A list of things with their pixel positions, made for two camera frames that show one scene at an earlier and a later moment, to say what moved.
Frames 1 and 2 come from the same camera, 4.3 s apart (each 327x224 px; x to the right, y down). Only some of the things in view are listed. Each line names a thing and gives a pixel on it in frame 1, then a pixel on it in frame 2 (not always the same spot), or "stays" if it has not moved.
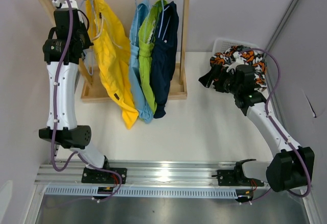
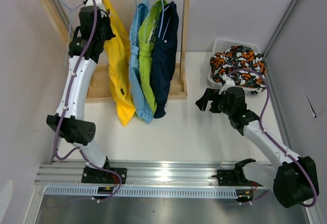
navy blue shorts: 164,57 stays
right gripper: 218,71 -> 210,95
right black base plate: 235,177 stays
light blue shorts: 145,111 stays
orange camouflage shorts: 237,55 stays
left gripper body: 83,35 -> 106,31
